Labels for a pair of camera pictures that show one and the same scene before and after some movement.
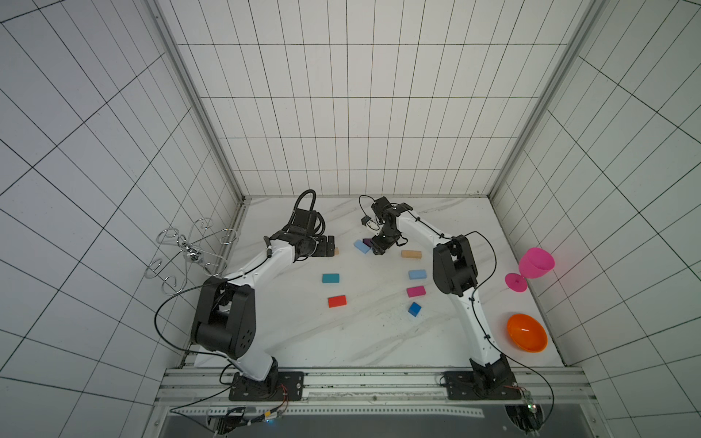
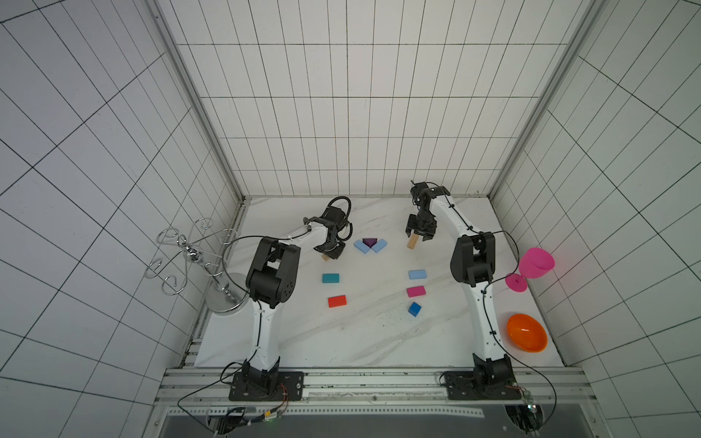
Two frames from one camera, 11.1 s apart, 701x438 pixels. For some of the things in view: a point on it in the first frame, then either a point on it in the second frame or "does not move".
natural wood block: [411, 254] → [411, 245]
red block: [337, 301] does not move
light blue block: [420, 274] does not move
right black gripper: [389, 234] → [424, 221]
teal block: [330, 277] does not move
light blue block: [361, 245] does not move
